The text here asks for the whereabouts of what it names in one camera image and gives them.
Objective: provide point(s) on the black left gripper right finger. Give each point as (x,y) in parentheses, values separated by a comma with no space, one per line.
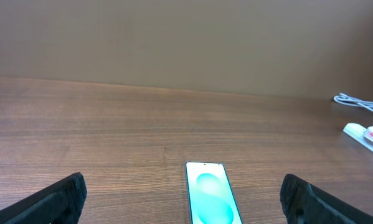
(304,203)

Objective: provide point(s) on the white power strip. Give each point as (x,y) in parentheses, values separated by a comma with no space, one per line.
(361,134)

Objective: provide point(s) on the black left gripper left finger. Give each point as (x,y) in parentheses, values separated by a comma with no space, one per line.
(61,202)

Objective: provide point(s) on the turquoise screen smartphone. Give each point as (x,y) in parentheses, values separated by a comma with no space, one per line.
(211,198)

